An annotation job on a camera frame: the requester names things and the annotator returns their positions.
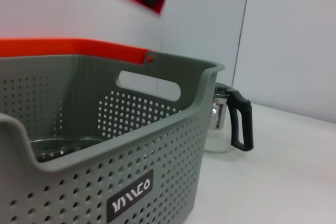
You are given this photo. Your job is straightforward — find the glass teapot with black handle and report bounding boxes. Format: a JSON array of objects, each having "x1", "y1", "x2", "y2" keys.
[{"x1": 204, "y1": 82, "x2": 254, "y2": 154}]

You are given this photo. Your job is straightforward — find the grey perforated storage bin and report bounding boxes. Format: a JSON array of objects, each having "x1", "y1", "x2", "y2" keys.
[{"x1": 0, "y1": 53, "x2": 226, "y2": 224}]

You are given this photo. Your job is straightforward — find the glass teacup with black sleeve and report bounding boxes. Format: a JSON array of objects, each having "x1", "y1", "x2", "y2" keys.
[
  {"x1": 78, "y1": 136, "x2": 106, "y2": 152},
  {"x1": 30, "y1": 136, "x2": 79, "y2": 162}
]

